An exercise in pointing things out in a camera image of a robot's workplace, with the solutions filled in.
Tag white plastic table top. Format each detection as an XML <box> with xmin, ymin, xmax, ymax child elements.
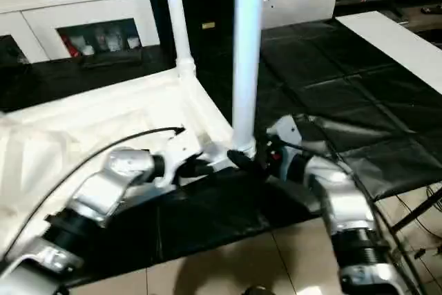
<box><xmin>0</xmin><ymin>66</ymin><xmax>259</xmax><ymax>265</ymax></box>

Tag white plastic table leg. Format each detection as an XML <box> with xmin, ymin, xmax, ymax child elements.
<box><xmin>230</xmin><ymin>0</ymin><xmax>267</xmax><ymax>160</ymax></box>
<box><xmin>160</xmin><ymin>0</ymin><xmax>198</xmax><ymax>84</ymax></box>

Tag black work mat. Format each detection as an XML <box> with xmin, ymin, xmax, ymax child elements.
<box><xmin>0</xmin><ymin>20</ymin><xmax>442</xmax><ymax>281</ymax></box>

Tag dark rounded robot torso part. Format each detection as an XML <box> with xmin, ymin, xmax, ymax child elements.
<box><xmin>243</xmin><ymin>285</ymin><xmax>274</xmax><ymax>295</ymax></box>

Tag black furniture with yellow label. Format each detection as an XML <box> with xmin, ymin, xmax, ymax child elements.
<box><xmin>144</xmin><ymin>0</ymin><xmax>243</xmax><ymax>75</ymax></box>

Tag white flat board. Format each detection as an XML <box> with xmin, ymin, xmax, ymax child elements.
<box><xmin>334</xmin><ymin>10</ymin><xmax>442</xmax><ymax>96</ymax></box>

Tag white glass-door cabinet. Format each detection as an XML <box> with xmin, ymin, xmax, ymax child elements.
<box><xmin>0</xmin><ymin>0</ymin><xmax>162</xmax><ymax>65</ymax></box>

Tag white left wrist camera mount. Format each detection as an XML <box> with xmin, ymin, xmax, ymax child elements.
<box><xmin>157</xmin><ymin>129</ymin><xmax>205</xmax><ymax>191</ymax></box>

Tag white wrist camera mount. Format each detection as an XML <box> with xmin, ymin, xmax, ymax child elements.
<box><xmin>269</xmin><ymin>114</ymin><xmax>305</xmax><ymax>179</ymax></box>
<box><xmin>157</xmin><ymin>129</ymin><xmax>205</xmax><ymax>191</ymax></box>

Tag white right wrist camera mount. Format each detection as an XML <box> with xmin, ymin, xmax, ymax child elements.
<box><xmin>269</xmin><ymin>114</ymin><xmax>305</xmax><ymax>179</ymax></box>

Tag black metal table frame leg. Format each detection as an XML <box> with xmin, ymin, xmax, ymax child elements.
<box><xmin>390</xmin><ymin>190</ymin><xmax>442</xmax><ymax>238</ymax></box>

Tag tangled thin floor wires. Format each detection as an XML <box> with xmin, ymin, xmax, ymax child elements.
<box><xmin>393</xmin><ymin>184</ymin><xmax>442</xmax><ymax>265</ymax></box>

